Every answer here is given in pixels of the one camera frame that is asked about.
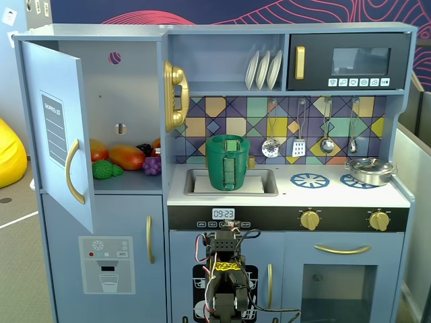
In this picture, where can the brass toy faucet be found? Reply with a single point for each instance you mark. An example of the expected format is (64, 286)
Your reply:
(251, 162)

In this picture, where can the gold stove knob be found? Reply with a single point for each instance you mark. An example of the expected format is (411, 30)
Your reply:
(309, 220)
(380, 221)

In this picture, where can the orange red toy peach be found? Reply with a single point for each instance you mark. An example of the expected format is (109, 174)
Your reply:
(98, 150)

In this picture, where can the blue toy kitchen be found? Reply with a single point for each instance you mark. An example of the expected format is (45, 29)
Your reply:
(235, 40)

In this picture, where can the steel pot with lid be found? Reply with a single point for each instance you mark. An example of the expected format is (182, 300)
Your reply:
(370, 171)

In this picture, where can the small wrist camera board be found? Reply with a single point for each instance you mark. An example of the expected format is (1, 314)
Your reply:
(231, 224)

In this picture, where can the green toy lettuce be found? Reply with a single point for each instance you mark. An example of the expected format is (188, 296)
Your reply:
(102, 169)

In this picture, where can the toy mango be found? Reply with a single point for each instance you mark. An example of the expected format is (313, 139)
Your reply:
(126, 158)

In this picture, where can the grey desk divider panel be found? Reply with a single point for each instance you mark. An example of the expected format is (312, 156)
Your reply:
(415, 202)

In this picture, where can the white wall socket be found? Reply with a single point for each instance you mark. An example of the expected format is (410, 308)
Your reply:
(9, 16)
(12, 38)

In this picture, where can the steel skimmer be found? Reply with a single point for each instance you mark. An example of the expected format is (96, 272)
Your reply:
(271, 148)

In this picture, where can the orange toy fruit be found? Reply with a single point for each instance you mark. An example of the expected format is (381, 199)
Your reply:
(156, 143)

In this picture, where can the purple toy grapes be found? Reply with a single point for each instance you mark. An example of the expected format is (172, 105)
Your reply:
(152, 165)

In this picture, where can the black toy microwave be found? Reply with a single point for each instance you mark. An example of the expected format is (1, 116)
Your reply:
(316, 60)

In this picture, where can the blue fridge door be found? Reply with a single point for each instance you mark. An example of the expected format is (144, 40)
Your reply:
(40, 74)

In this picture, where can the steel ladle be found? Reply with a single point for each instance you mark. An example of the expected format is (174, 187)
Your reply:
(327, 145)

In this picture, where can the black Dell monitor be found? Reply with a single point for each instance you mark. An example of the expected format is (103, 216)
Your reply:
(410, 111)

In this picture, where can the steel slotted spatula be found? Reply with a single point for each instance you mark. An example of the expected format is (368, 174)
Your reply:
(299, 148)

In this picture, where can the dark toy berries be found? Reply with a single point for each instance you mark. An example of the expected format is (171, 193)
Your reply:
(144, 149)

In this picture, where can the white plate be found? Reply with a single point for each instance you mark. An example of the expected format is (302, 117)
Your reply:
(252, 70)
(262, 70)
(274, 70)

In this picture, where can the gold toy telephone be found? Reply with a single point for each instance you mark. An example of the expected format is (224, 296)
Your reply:
(176, 80)

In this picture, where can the yellow beanbag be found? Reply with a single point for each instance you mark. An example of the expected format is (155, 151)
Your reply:
(10, 154)

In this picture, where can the steel spoon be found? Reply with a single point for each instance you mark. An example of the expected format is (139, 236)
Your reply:
(352, 146)

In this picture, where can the grey sink basin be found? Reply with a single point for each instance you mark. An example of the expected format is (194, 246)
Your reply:
(198, 185)

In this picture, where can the green container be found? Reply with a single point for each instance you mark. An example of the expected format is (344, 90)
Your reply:
(215, 168)

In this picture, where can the red toy fruit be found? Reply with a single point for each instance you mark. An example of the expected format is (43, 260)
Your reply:
(156, 153)

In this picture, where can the dark floor disc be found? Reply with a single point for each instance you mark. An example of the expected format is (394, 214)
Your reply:
(5, 200)

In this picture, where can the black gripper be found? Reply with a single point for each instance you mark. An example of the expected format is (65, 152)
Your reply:
(231, 225)

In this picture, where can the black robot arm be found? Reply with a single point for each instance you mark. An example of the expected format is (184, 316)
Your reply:
(225, 299)

